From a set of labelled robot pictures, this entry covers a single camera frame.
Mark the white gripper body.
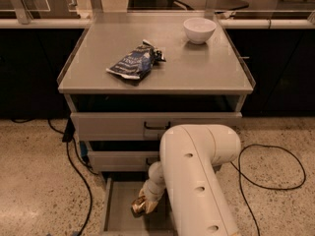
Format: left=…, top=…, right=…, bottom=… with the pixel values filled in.
left=143, top=161, right=165, bottom=202

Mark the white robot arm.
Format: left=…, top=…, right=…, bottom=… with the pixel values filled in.
left=132, top=125, right=241, bottom=236

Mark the grey open bottom drawer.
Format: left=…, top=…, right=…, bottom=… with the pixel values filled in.
left=99, top=173, right=177, bottom=236

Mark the grey middle drawer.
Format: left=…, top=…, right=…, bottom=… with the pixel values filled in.
left=88, top=151, right=159, bottom=172

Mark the grey drawer cabinet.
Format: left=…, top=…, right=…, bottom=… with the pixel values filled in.
left=56, top=11, right=256, bottom=182

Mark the grey top drawer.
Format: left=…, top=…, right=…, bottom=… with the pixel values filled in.
left=71, top=112, right=242, bottom=141

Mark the black power adapter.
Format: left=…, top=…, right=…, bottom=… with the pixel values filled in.
left=62, top=119, right=75, bottom=143

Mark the blue chip bag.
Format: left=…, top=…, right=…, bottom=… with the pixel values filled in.
left=106, top=39, right=165, bottom=81

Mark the white bowl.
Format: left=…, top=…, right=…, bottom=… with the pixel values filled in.
left=183, top=18, right=217, bottom=44

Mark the black office chair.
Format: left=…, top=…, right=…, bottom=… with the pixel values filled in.
left=169, top=0, right=249, bottom=12

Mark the black cable left floor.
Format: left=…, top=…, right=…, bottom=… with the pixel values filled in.
left=9, top=118, right=99, bottom=236

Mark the black cable floor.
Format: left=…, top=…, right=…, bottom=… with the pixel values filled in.
left=229, top=144, right=307, bottom=236
left=9, top=118, right=99, bottom=236

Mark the black cable right floor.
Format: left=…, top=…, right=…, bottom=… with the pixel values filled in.
left=229, top=144, right=307, bottom=236

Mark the white horizontal rail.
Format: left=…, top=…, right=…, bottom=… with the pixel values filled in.
left=0, top=19, right=315, bottom=30

